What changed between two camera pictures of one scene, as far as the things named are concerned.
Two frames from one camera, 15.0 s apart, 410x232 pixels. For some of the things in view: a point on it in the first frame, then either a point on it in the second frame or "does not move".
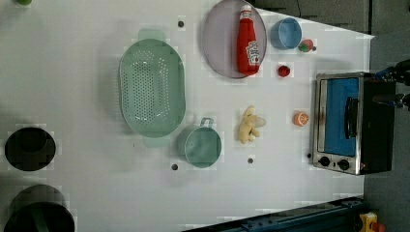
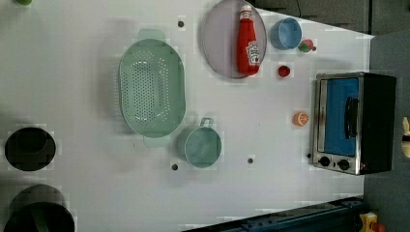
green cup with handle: x=201 y=144 does not move
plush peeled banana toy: x=249 y=121 → x=405 y=145
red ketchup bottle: x=248 y=47 does not move
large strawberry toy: x=307 y=45 does not move
